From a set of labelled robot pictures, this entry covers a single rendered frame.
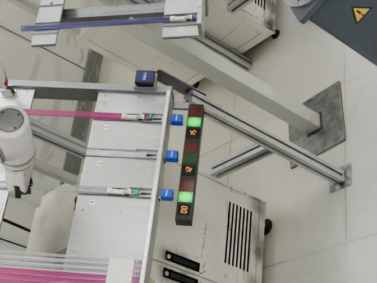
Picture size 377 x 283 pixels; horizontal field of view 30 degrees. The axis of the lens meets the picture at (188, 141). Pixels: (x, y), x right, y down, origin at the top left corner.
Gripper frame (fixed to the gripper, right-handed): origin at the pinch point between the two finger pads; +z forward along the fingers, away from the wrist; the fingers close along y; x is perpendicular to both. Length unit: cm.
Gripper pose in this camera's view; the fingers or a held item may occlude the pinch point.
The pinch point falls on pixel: (24, 185)
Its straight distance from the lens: 183.2
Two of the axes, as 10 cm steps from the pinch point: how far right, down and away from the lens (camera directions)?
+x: 9.9, 1.4, 0.3
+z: -0.9, 4.9, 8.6
